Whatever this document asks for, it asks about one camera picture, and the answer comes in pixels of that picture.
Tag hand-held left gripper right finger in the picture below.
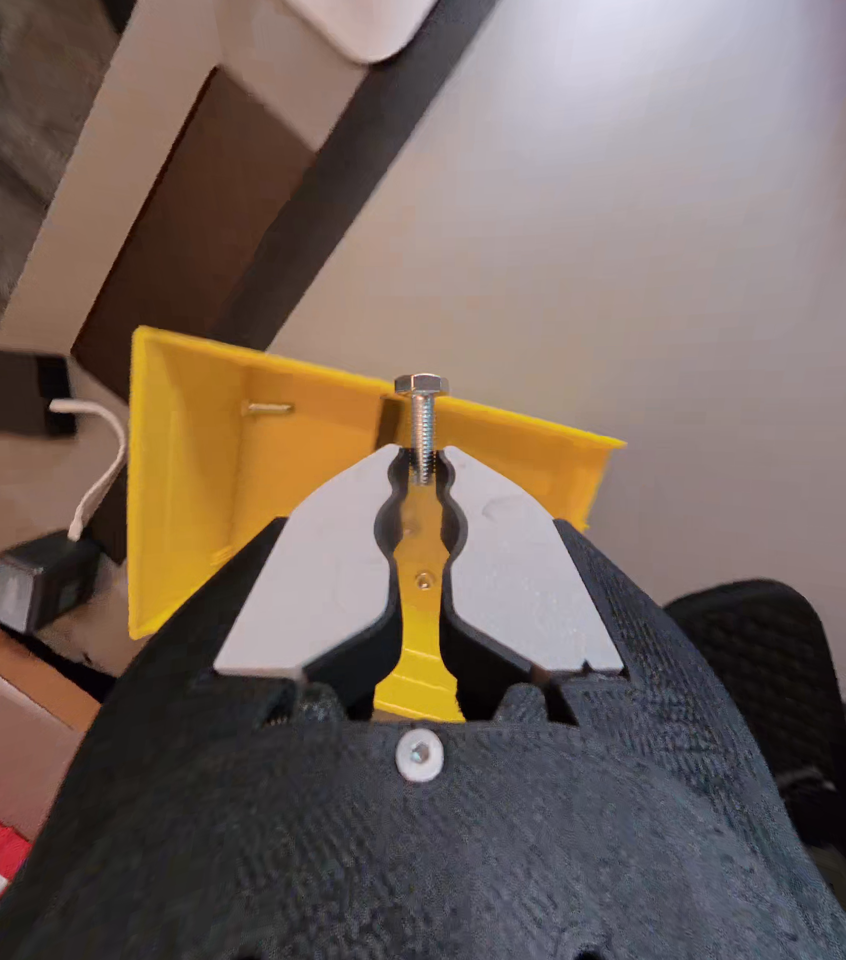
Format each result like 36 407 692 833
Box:
438 445 626 708

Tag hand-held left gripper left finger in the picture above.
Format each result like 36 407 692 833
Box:
211 444 403 706

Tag yellow plastic bin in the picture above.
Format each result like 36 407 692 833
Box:
128 324 628 725

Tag black power adapter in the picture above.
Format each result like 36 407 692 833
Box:
0 527 106 636

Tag black box device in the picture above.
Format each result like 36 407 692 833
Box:
0 347 80 441

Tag white cable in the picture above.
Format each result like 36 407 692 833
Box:
48 399 130 543

